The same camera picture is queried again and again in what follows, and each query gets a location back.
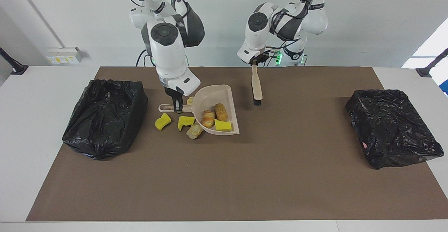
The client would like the yellow sponge piece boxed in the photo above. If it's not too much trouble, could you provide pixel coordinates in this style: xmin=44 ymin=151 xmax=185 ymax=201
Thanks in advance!
xmin=214 ymin=119 xmax=232 ymax=132
xmin=177 ymin=116 xmax=195 ymax=132
xmin=154 ymin=113 xmax=172 ymax=131

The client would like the beige hand brush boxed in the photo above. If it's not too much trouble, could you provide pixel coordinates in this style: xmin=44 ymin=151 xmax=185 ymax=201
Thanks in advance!
xmin=251 ymin=64 xmax=263 ymax=106

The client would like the striped tan bread piece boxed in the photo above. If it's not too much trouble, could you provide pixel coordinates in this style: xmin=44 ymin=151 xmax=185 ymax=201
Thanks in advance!
xmin=201 ymin=110 xmax=215 ymax=128

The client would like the beige plastic dustpan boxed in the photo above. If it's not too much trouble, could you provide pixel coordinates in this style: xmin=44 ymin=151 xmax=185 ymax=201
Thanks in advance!
xmin=158 ymin=84 xmax=241 ymax=135

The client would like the brown bread roll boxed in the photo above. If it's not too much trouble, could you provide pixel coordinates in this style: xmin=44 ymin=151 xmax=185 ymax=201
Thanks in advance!
xmin=214 ymin=103 xmax=229 ymax=122

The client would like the black bag lined bin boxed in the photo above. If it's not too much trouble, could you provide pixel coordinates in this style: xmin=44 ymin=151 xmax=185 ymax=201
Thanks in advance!
xmin=62 ymin=79 xmax=148 ymax=161
xmin=345 ymin=89 xmax=444 ymax=170

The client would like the brown table mat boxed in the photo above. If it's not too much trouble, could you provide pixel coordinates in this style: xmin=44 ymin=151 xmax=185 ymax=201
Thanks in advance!
xmin=26 ymin=66 xmax=448 ymax=222

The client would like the black clamp stand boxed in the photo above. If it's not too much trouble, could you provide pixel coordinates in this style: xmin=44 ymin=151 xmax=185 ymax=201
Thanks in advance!
xmin=0 ymin=47 xmax=28 ymax=75
xmin=416 ymin=48 xmax=448 ymax=78

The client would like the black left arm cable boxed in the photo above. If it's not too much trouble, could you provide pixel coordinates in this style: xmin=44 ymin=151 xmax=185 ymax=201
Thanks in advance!
xmin=265 ymin=39 xmax=309 ymax=51

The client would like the black base cable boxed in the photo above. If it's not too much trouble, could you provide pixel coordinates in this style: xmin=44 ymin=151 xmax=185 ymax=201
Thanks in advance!
xmin=136 ymin=48 xmax=147 ymax=67

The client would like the white wall outlet box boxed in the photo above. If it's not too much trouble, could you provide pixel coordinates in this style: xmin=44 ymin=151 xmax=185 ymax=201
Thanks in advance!
xmin=47 ymin=47 xmax=84 ymax=64

